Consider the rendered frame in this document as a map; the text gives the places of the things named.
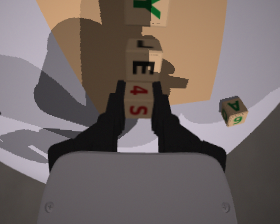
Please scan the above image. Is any tan flat mat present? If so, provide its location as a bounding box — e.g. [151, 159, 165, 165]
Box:
[36, 0, 227, 114]

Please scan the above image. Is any tan letter block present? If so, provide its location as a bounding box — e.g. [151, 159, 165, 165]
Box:
[124, 0, 171, 28]
[221, 98, 248, 127]
[125, 39, 163, 82]
[124, 82, 154, 119]

